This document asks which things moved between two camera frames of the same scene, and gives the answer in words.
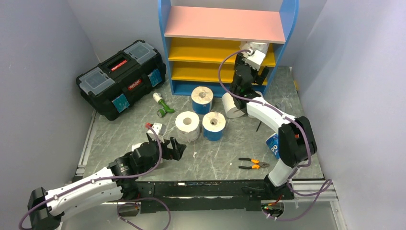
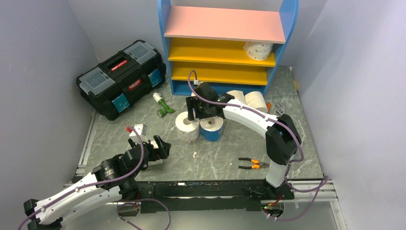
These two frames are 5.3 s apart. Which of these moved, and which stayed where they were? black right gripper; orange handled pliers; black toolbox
Moved: black right gripper
Stayed: black toolbox; orange handled pliers
